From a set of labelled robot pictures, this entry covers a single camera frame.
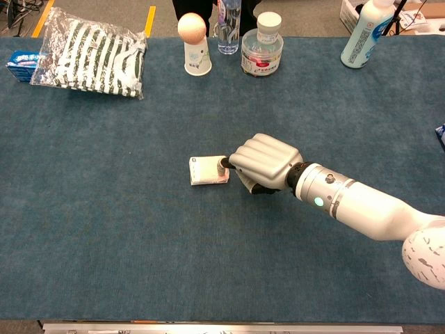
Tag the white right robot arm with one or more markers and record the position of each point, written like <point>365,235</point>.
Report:
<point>365,205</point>

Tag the white bottle with blue label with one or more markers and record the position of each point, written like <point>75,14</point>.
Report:
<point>365,35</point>

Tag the striped shirt in plastic bag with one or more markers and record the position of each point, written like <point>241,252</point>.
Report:
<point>94,59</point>

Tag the aluminium profile rail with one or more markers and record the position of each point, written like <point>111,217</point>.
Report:
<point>222,328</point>

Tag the cardboard box with white bag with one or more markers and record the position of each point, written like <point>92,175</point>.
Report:
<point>413,19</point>

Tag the person in dark trousers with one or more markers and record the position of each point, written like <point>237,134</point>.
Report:
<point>191,8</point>

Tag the white paper cup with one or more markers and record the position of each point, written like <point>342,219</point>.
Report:
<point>197,59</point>

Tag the clear jar with white lid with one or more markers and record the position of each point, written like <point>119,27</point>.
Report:
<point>261,52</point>

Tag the tan wooden ball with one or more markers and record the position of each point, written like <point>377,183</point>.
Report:
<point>192,28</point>

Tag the small white box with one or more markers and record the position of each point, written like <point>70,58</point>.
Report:
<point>205,172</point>

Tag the blue and white package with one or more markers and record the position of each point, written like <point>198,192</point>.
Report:
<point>441,137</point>

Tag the blue Oreo cookie box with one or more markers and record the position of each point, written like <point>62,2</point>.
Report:
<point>22,66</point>

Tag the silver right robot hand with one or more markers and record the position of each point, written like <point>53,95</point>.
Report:
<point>267,158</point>

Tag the white storage box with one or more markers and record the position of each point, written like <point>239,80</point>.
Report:
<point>351,14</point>

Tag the black tripod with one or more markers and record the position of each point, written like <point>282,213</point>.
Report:
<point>394,15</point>

